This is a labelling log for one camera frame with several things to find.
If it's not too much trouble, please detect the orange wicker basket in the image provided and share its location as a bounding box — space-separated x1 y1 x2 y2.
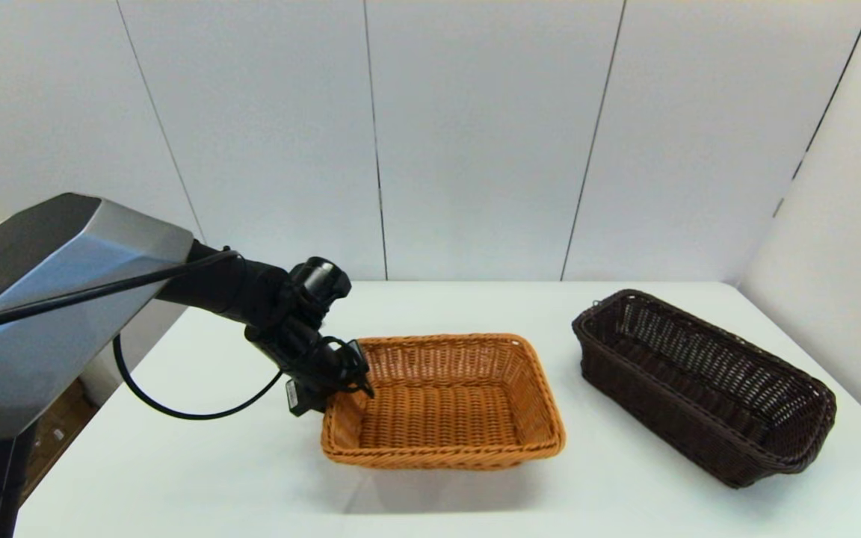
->
321 333 567 471

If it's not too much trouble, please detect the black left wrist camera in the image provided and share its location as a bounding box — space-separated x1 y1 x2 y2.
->
284 376 328 418

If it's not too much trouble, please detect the dark brown wicker basket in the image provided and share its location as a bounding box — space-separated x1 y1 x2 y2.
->
572 289 837 489

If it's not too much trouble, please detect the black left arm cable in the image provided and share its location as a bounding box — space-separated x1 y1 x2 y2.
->
0 249 287 421

